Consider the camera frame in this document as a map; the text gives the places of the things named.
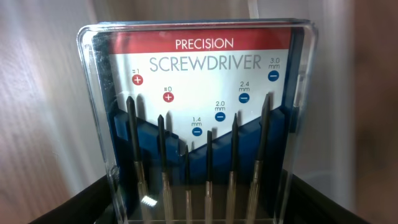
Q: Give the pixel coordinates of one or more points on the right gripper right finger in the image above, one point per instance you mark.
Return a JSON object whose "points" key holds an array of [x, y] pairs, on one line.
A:
{"points": [[306, 205]]}

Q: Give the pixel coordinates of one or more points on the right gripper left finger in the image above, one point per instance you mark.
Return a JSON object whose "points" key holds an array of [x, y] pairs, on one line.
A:
{"points": [[85, 207]]}

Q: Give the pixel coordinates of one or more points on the precision screwdriver set case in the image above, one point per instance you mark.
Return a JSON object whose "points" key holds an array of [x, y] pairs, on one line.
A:
{"points": [[199, 121]]}

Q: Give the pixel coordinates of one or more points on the clear plastic container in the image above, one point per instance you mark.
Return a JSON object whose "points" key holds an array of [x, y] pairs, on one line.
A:
{"points": [[49, 148]]}

